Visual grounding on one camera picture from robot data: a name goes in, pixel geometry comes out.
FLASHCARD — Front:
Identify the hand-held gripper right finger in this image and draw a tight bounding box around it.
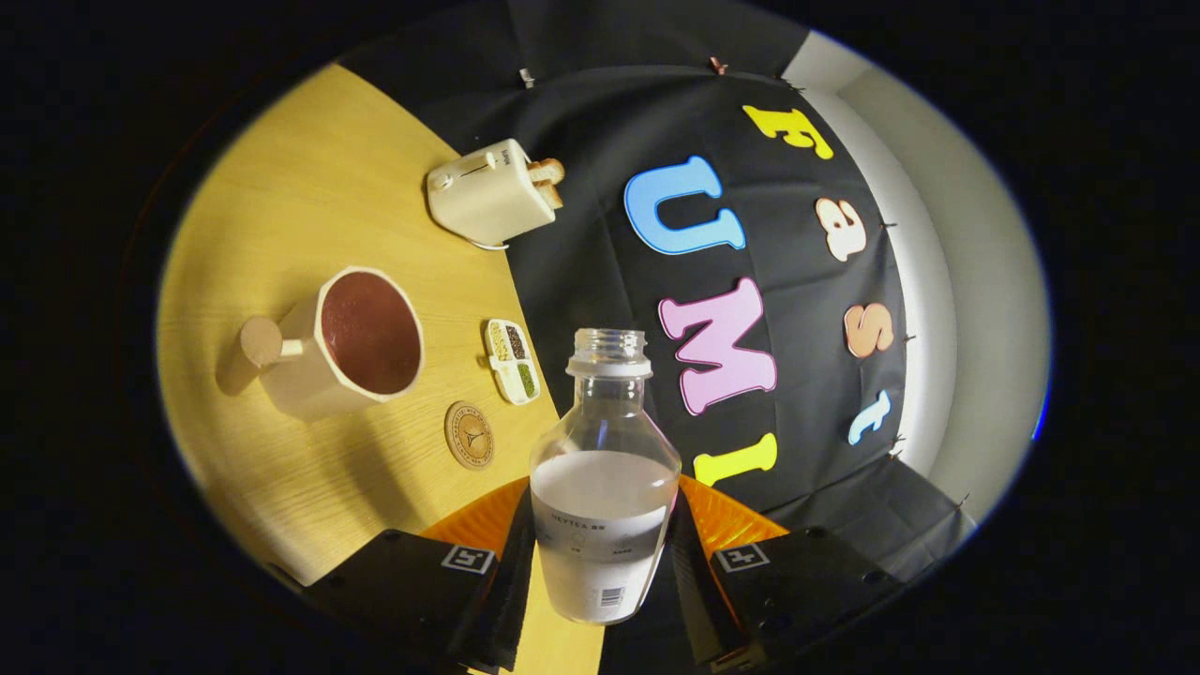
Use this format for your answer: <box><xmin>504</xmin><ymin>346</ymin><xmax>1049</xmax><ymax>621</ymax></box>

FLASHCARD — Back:
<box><xmin>666</xmin><ymin>473</ymin><xmax>906</xmax><ymax>674</ymax></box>

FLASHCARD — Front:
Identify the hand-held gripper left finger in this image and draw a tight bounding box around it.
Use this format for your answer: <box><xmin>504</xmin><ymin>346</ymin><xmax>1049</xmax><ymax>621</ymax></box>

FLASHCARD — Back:
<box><xmin>298</xmin><ymin>476</ymin><xmax>537</xmax><ymax>674</ymax></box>

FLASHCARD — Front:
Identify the round wooden coaster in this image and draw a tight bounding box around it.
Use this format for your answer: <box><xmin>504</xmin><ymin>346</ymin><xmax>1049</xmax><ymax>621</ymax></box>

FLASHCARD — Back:
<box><xmin>444</xmin><ymin>400</ymin><xmax>496</xmax><ymax>471</ymax></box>

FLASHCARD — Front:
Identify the clear juice bottle white label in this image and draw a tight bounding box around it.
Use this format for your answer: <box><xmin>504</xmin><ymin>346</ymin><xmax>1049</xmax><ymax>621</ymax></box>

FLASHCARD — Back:
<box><xmin>529</xmin><ymin>328</ymin><xmax>683</xmax><ymax>626</ymax></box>

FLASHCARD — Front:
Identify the cream cup wooden handle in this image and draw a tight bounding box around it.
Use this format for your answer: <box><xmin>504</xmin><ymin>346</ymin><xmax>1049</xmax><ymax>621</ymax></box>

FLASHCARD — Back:
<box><xmin>216</xmin><ymin>265</ymin><xmax>426</xmax><ymax>423</ymax></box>

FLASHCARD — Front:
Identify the white divided dish with beans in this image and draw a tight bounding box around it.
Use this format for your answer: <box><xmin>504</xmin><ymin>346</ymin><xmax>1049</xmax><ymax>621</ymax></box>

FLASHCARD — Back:
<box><xmin>485</xmin><ymin>318</ymin><xmax>542</xmax><ymax>406</ymax></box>

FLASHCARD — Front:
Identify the cream toaster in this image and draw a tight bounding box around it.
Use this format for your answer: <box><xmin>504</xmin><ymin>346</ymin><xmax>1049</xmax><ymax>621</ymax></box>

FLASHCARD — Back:
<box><xmin>426</xmin><ymin>139</ymin><xmax>556</xmax><ymax>247</ymax></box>

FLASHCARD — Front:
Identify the wooden table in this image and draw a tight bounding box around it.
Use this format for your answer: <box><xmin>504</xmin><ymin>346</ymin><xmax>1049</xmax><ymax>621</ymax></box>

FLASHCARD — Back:
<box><xmin>155</xmin><ymin>61</ymin><xmax>606</xmax><ymax>675</ymax></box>

